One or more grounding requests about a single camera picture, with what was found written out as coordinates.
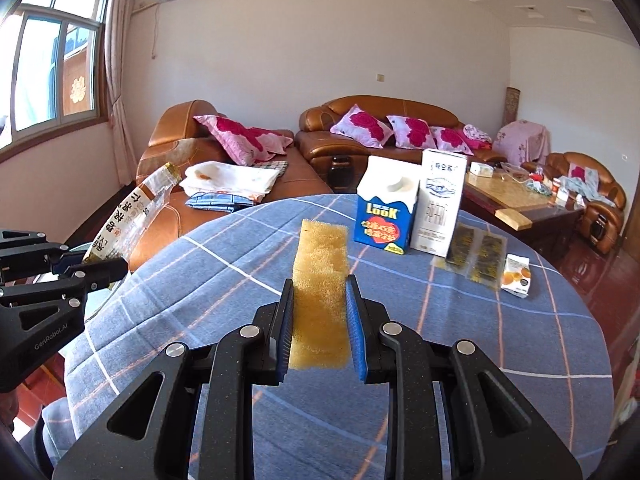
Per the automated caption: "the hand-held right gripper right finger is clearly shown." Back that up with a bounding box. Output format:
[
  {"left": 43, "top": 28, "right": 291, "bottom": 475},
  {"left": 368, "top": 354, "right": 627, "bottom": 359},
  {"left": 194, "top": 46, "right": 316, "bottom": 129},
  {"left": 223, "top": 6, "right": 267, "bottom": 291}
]
[{"left": 345, "top": 274, "right": 583, "bottom": 480}]

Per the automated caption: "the light blue cloth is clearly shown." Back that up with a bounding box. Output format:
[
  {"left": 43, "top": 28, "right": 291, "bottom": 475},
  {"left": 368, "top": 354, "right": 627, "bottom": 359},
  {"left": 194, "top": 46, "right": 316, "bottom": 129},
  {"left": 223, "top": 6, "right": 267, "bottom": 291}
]
[{"left": 557, "top": 170, "right": 608, "bottom": 201}]

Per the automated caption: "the blue milk carton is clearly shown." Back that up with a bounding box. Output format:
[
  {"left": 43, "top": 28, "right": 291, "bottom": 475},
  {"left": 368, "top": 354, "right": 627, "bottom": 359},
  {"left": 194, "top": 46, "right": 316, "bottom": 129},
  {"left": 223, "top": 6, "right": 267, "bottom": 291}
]
[{"left": 354, "top": 155, "right": 421, "bottom": 256}]

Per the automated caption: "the wooden coffee table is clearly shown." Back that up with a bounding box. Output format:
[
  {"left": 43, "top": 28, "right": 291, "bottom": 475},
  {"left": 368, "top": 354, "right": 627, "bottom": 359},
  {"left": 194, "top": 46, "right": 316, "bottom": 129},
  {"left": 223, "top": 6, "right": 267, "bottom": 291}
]
[{"left": 460, "top": 162, "right": 586, "bottom": 256}]

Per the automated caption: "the small pink floral cushion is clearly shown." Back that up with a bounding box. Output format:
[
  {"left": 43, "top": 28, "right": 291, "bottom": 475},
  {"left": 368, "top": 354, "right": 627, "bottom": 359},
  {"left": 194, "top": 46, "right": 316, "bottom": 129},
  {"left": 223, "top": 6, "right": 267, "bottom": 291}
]
[{"left": 462, "top": 123, "right": 493, "bottom": 151}]

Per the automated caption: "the tall patterned floor vase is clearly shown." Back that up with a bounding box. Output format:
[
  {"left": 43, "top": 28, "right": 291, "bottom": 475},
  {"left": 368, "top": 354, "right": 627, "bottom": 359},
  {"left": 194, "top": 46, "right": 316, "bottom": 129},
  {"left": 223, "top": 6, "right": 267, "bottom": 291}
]
[{"left": 504, "top": 86, "right": 522, "bottom": 126}]

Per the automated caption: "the yellow sponge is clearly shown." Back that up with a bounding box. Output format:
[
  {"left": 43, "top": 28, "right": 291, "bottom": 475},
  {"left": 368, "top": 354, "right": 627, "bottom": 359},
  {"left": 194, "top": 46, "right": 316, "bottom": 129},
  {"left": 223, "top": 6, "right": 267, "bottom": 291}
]
[{"left": 289, "top": 219, "right": 350, "bottom": 372}]

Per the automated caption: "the person's left forearm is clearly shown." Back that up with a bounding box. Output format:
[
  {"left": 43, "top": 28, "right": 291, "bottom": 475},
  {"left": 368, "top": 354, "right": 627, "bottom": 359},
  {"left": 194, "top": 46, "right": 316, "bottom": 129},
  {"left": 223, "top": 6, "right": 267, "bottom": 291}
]
[{"left": 0, "top": 393, "right": 22, "bottom": 443}]

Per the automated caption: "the black gold sachet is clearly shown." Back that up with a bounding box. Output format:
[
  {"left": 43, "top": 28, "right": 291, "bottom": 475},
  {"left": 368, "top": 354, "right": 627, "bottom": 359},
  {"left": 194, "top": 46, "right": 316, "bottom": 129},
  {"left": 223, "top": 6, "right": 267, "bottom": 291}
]
[
  {"left": 445, "top": 224, "right": 481, "bottom": 273},
  {"left": 467, "top": 232, "right": 508, "bottom": 291}
]

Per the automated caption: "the clear brown label noodle packet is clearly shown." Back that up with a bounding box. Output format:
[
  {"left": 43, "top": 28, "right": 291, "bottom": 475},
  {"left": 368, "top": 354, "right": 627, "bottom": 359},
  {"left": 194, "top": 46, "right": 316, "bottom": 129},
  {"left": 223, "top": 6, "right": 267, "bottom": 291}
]
[{"left": 82, "top": 162, "right": 183, "bottom": 266}]

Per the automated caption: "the brown leather three-seat sofa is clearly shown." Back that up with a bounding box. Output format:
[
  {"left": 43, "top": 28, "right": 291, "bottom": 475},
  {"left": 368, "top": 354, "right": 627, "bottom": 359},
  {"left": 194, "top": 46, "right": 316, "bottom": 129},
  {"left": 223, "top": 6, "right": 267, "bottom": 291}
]
[{"left": 295, "top": 95, "right": 506, "bottom": 193}]

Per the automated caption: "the white milk carton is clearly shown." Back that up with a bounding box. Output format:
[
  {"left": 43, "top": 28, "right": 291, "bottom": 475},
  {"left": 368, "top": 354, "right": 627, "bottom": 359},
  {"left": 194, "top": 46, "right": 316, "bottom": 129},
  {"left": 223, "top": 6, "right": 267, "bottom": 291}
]
[{"left": 410, "top": 149, "right": 468, "bottom": 256}]

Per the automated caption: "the small white orange snack packet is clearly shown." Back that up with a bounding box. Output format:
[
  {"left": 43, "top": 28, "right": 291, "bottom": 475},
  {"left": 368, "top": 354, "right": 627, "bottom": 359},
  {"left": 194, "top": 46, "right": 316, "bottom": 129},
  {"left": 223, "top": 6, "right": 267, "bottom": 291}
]
[{"left": 500, "top": 254, "right": 533, "bottom": 298}]

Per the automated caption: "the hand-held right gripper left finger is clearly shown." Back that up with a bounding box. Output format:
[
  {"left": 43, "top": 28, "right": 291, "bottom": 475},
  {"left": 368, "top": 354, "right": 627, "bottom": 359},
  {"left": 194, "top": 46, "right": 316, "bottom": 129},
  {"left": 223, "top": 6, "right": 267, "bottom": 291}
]
[{"left": 52, "top": 278, "right": 296, "bottom": 480}]

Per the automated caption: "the blue striped folded cloth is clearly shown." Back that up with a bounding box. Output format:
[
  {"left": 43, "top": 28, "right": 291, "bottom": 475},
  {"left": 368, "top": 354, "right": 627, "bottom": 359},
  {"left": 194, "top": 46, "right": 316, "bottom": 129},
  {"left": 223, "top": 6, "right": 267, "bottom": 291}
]
[{"left": 186, "top": 191, "right": 256, "bottom": 213}]

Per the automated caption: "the brown leather armchair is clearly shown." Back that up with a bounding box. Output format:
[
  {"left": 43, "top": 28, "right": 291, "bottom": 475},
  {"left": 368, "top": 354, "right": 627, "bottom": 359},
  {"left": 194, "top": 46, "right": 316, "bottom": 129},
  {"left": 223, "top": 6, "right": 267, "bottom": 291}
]
[{"left": 522, "top": 151, "right": 627, "bottom": 256}]

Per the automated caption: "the brown leather chaise sofa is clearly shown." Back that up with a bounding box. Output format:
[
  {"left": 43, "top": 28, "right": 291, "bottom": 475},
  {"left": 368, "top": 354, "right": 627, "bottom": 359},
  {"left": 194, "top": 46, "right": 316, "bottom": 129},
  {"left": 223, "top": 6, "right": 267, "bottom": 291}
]
[{"left": 127, "top": 100, "right": 333, "bottom": 271}]

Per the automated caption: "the sliding glass window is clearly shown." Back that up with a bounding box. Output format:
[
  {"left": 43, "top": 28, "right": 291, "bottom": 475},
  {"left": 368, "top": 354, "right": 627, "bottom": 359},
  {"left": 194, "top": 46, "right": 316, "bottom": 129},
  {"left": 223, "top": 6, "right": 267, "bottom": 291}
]
[{"left": 0, "top": 0, "right": 111, "bottom": 151}]

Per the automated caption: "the folded white cloth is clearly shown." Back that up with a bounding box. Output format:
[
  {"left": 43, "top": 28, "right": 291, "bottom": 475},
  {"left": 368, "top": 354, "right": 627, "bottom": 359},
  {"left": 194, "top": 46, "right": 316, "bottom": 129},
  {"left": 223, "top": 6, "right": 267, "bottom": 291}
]
[{"left": 179, "top": 161, "right": 281, "bottom": 201}]

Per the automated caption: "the round enamel tray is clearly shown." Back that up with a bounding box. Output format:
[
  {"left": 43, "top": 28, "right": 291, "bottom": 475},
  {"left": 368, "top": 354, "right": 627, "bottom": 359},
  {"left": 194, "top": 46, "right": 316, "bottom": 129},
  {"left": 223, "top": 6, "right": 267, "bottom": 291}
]
[{"left": 60, "top": 242, "right": 132, "bottom": 323}]

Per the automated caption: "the pink floral curtain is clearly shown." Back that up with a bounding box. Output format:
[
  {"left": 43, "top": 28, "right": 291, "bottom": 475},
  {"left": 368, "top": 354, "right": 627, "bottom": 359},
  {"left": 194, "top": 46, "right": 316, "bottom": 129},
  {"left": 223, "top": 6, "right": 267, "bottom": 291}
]
[{"left": 100, "top": 0, "right": 146, "bottom": 188}]

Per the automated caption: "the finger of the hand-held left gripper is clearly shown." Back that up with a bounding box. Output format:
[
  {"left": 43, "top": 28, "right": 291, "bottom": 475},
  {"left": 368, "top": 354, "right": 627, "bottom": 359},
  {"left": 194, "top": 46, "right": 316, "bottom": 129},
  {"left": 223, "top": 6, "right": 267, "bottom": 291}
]
[
  {"left": 0, "top": 230, "right": 84, "bottom": 284},
  {"left": 0, "top": 258, "right": 130, "bottom": 334}
]

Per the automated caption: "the pink floral furniture cover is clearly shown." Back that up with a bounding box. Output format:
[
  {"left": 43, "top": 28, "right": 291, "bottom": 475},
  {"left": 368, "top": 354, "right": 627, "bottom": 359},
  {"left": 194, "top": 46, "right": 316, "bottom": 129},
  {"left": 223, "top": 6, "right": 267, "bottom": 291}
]
[{"left": 492, "top": 120, "right": 548, "bottom": 167}]

